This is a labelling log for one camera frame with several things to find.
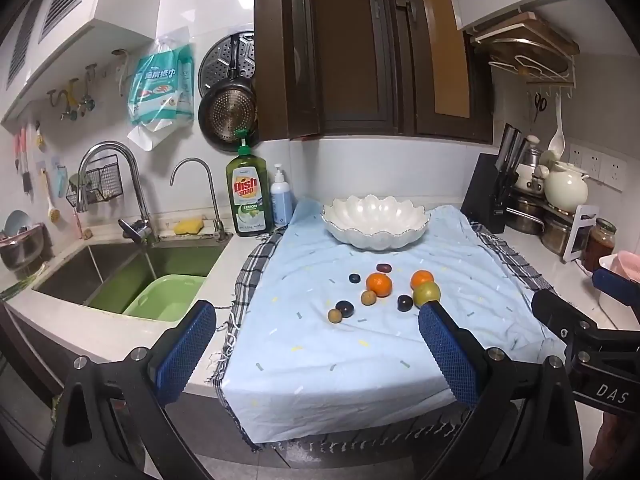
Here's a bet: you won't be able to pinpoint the black perforated pan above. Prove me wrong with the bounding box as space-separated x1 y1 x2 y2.
198 77 259 154

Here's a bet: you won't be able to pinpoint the person's right hand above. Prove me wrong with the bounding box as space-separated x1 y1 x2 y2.
590 410 637 470

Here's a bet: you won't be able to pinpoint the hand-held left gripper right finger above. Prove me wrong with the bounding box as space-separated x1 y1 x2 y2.
417 301 586 480

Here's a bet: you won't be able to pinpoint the yellow handled dish brush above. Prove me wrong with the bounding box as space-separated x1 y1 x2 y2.
39 160 59 224

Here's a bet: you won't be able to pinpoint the white folding stand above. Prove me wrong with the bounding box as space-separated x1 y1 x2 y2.
562 203 600 264

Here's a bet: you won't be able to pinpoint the white ladle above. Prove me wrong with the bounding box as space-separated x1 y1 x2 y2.
547 94 566 159

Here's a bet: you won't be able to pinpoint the round steel steamer plate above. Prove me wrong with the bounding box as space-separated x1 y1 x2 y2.
198 31 257 98

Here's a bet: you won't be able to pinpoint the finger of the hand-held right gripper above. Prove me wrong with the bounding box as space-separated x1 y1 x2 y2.
591 267 640 312
531 289 599 357

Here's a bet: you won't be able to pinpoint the yellow sponge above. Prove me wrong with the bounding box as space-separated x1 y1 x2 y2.
173 217 206 236

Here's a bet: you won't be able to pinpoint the white scalloped bowl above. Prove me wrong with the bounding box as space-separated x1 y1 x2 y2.
321 194 432 251

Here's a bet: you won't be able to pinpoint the steel handled knife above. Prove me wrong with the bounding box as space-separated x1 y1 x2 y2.
507 132 530 183
495 123 518 176

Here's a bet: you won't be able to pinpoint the thin steel gooseneck faucet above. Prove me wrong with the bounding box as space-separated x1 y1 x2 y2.
170 158 227 242

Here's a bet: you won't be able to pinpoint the pink kitchen brush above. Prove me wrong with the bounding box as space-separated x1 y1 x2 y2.
12 122 36 196

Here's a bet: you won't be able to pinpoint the light blue bowl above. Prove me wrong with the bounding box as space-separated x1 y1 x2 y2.
4 209 32 237

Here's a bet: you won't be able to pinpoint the steel cooking pot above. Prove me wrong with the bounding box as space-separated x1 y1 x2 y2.
504 194 549 236
541 207 581 257

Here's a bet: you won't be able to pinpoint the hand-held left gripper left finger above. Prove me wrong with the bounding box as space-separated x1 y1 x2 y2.
47 300 218 480

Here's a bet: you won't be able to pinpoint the wooden cutting boards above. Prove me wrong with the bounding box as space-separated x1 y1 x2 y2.
471 11 581 63

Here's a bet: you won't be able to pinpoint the green dish soap bottle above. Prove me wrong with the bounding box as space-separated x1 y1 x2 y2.
225 130 275 239

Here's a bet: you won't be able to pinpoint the white wall power outlets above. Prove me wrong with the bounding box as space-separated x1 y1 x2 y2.
568 143 629 192

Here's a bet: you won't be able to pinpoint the black knife block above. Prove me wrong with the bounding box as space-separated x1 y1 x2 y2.
460 153 519 234

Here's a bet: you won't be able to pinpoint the green plastic basin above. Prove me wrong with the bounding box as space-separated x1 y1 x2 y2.
122 274 207 323

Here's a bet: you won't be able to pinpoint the row of wall hooks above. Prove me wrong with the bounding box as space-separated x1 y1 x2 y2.
46 47 132 122

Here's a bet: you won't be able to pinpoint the light blue patterned cloth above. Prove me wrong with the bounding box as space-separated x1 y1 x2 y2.
222 199 567 445

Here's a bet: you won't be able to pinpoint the large yellow-green fruit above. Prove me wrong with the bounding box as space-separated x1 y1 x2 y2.
412 281 442 307

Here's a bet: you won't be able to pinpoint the tall steel kitchen faucet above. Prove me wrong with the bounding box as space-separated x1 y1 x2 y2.
77 141 161 247

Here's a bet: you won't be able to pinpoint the steel kitchen sink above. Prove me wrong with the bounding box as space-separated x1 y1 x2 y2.
31 239 232 324

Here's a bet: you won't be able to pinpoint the black wire basket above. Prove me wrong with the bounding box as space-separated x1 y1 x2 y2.
66 154 125 212

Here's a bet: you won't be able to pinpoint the white wire wall rack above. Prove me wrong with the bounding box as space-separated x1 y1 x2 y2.
487 54 577 99

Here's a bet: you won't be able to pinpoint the glass jar with dark sauce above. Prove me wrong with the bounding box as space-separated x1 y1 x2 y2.
582 217 617 274

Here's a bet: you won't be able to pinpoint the pink plastic container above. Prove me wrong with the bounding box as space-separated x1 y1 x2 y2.
597 250 640 291

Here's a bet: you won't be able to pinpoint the bagged kitchen paper towels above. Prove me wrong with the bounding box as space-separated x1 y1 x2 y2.
126 35 196 152

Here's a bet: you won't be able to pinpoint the white blue pump bottle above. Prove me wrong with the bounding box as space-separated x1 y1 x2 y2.
270 163 294 227

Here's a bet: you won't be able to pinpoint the dark brown window frame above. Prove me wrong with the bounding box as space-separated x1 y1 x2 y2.
253 0 497 146

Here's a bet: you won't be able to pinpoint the white ceramic teapot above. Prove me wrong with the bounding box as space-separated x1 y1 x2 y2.
544 161 591 213

